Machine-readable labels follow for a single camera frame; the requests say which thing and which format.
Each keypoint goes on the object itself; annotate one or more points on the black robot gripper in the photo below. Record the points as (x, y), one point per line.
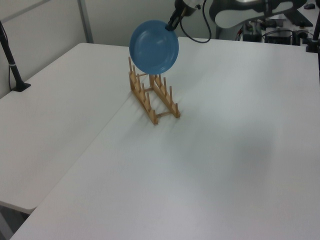
(188, 6)

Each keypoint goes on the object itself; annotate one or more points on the blue round plate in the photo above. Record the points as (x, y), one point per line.
(153, 47)

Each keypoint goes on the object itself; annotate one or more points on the wooden plate rack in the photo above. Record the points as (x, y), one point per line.
(140, 92)

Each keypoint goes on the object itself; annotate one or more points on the dark computer mouse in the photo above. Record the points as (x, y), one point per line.
(309, 6)

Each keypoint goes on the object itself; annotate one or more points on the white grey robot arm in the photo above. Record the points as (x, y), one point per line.
(240, 15)

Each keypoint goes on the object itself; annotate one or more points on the black clamp stand pole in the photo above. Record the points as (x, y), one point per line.
(315, 35)

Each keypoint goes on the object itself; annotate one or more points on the black keyboard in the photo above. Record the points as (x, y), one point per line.
(301, 18)

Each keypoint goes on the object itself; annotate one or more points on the black electronics box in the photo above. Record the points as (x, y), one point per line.
(278, 36)

